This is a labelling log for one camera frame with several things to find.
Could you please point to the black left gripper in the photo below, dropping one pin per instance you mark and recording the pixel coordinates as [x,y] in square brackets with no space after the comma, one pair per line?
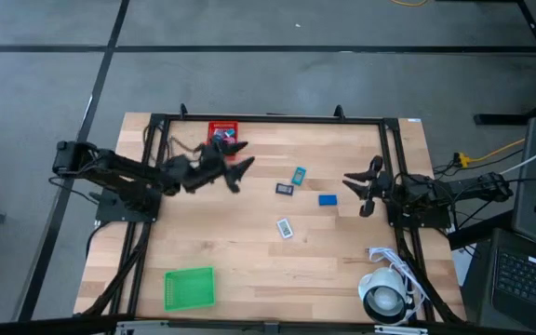
[205,170]

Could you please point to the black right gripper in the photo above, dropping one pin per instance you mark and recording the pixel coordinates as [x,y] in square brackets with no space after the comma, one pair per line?
[383,188]

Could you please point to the teal pencil sharpener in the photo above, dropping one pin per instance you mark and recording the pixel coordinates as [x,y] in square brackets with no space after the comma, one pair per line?
[230,133]

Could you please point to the blue rectangular box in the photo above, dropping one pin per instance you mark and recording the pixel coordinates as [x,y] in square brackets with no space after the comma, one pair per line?
[327,200]

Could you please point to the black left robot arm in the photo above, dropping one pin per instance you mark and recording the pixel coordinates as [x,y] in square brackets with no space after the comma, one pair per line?
[110,170]

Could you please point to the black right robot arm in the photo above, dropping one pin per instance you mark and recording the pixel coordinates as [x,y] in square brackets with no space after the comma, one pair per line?
[459,188]

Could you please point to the red plastic basket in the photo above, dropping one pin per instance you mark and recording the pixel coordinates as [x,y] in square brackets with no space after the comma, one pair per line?
[217,126]

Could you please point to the white digital timer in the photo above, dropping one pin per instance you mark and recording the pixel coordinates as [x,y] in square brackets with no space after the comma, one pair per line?
[285,228]

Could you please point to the green plastic basket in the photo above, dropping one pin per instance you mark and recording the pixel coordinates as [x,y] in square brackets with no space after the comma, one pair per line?
[189,288]

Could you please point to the black side table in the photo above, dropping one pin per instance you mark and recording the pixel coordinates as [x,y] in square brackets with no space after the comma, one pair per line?
[477,288]

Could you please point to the black laptop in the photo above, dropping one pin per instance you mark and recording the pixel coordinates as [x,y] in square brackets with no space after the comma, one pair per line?
[528,279]

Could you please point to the black aluminium table frame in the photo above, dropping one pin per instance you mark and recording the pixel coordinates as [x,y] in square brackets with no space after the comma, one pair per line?
[272,118]

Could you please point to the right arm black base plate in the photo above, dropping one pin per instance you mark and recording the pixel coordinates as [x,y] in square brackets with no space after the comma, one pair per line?
[419,222]

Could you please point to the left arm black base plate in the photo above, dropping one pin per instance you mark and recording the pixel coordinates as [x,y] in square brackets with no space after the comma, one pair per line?
[110,214]

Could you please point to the grey metal bracket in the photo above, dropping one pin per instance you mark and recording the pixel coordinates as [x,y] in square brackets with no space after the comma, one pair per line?
[400,330]
[142,328]

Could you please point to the black desk frame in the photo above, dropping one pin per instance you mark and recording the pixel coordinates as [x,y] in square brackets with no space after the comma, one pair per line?
[500,119]

